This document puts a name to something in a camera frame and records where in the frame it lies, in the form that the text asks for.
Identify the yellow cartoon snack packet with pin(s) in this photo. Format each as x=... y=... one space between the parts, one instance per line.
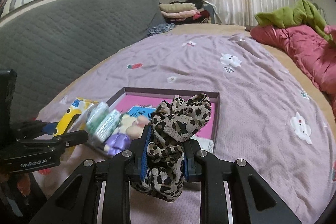
x=75 y=117

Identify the pink quilted comforter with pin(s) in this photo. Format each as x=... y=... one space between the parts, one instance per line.
x=309 y=51

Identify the hand with red nails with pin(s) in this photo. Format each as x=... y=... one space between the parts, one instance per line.
x=14 y=185

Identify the pink and blue book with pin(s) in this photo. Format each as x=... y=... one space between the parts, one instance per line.
x=183 y=115

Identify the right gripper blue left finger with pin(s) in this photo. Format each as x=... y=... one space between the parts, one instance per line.
x=144 y=166

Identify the beige bear with tiara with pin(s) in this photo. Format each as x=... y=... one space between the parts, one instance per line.
x=135 y=126

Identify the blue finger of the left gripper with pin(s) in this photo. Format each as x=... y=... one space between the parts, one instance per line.
x=58 y=143
x=35 y=128

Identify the blue patterned cloth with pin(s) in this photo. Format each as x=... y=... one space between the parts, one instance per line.
x=160 y=29

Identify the floral white scrunchie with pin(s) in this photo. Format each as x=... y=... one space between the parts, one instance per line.
x=205 y=144

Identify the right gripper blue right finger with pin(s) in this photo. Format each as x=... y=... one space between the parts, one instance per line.
x=193 y=170

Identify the leopard print scrunchie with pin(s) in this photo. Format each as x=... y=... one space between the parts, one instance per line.
x=165 y=159

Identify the stack of folded clothes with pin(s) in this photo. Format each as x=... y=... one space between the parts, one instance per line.
x=187 y=12

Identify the grey quilted headboard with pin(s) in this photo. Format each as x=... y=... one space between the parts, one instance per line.
x=52 y=45

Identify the shallow purple cardboard box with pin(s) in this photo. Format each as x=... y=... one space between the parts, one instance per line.
x=143 y=101

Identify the cream bear purple dress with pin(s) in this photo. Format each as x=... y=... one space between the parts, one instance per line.
x=119 y=140

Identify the green tissue pack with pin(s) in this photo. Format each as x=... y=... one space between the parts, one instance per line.
x=96 y=116
x=107 y=126

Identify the green blanket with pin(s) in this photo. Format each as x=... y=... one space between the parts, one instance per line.
x=302 y=13

